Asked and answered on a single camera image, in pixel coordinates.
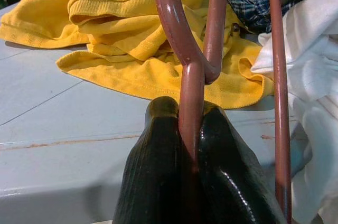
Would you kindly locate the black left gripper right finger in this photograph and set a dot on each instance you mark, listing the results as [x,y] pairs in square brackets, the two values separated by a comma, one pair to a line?
[232,181]

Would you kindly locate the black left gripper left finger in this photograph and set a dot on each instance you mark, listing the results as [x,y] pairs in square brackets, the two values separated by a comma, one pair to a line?
[153,181]

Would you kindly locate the red clothes hanger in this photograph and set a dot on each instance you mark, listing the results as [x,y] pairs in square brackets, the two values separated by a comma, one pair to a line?
[191,102]

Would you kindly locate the white shirt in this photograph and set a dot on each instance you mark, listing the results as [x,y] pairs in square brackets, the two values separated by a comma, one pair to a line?
[317,76]

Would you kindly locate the yellow shirt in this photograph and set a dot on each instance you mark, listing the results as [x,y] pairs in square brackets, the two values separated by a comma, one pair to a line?
[118,23]

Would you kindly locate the blue plaid shirt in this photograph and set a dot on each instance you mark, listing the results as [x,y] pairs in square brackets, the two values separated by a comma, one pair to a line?
[251,2]

